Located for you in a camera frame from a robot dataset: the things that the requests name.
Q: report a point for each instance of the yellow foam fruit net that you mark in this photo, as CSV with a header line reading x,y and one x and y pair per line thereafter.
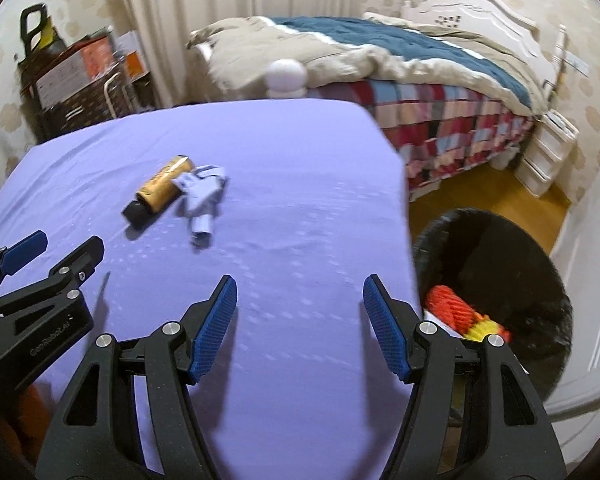
x,y
485,327

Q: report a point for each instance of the small white bin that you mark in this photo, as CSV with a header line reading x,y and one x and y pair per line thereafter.
x,y
502,160

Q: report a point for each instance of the cardboard box with labels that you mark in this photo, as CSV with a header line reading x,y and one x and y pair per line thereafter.
x,y
81,68

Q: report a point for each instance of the plaid bed sheet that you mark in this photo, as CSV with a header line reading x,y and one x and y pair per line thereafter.
x,y
438,131

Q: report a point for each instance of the yellow tube black cap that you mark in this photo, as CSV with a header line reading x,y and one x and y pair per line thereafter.
x,y
156,193

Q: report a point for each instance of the white wall socket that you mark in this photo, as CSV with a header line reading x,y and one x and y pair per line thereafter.
x,y
577,64

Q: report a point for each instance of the purple table cloth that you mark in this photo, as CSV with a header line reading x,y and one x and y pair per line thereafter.
x,y
314,204

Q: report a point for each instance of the white orange small box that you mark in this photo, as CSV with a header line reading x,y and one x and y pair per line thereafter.
x,y
130,46

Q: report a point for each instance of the white plastic drawer unit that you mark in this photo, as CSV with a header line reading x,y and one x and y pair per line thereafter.
x,y
548,149

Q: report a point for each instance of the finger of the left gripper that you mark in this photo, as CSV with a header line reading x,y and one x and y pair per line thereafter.
x,y
70,273
14,258

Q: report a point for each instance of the purple paper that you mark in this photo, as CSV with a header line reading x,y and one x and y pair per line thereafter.
x,y
203,190

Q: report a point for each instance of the red foam fruit net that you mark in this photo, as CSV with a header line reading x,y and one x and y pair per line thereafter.
x,y
452,310

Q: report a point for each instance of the white wardrobe door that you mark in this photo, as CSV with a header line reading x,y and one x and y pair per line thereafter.
x,y
576,255

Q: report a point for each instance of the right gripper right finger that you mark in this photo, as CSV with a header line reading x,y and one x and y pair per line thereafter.
x,y
473,412

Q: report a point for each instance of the black lined trash bin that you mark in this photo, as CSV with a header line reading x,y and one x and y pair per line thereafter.
x,y
499,269

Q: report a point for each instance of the blue beige quilt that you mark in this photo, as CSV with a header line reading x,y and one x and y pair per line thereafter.
x,y
374,46

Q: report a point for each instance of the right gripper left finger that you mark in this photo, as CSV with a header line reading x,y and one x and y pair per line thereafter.
x,y
126,412

